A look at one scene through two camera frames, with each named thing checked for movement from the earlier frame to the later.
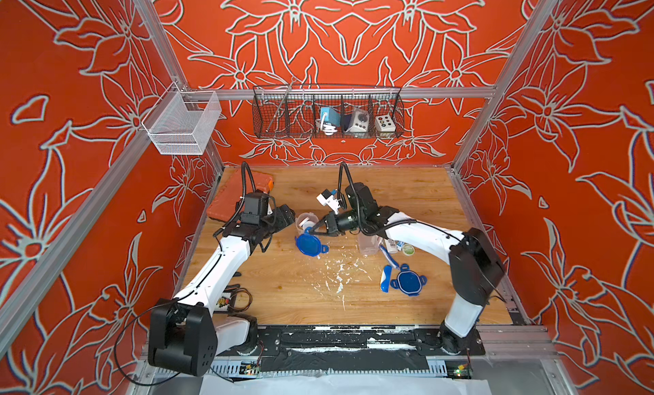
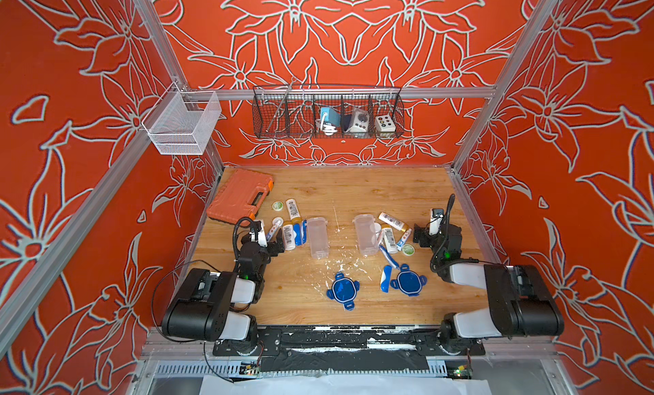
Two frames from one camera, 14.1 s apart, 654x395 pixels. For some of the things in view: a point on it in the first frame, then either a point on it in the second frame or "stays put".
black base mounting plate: [352, 348] stays put
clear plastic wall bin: [181, 122] stays put
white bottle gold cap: [392, 245] stays put
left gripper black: [283, 216] to [272, 251]
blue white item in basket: [329, 121] stays put
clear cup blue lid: [306, 220] to [318, 237]
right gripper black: [333, 229] to [425, 236]
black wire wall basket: [329, 111] stays put
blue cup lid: [409, 282] stays put
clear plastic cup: [369, 244] stays put
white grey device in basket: [360, 122] stays put
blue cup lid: [310, 244] to [344, 290]
